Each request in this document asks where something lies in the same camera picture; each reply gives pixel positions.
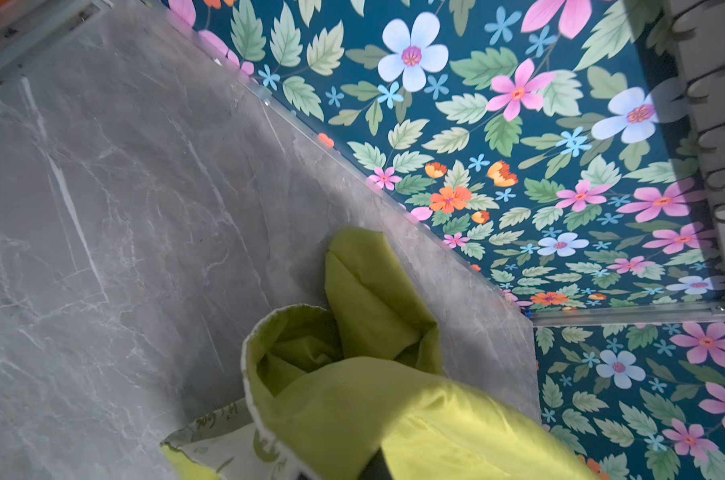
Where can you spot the black hook rail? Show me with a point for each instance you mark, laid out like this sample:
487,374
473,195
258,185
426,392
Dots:
713,108

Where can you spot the green jacket with printed lining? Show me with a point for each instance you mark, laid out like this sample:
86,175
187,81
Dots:
325,388

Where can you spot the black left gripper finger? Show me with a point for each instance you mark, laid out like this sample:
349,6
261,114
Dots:
376,469

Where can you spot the aluminium frame post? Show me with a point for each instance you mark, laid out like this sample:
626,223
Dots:
27,28
661,314

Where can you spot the aluminium frame post back left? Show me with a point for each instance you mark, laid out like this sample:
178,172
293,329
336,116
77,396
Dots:
27,28

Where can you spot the aluminium frame post back right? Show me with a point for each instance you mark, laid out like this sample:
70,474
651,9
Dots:
661,314

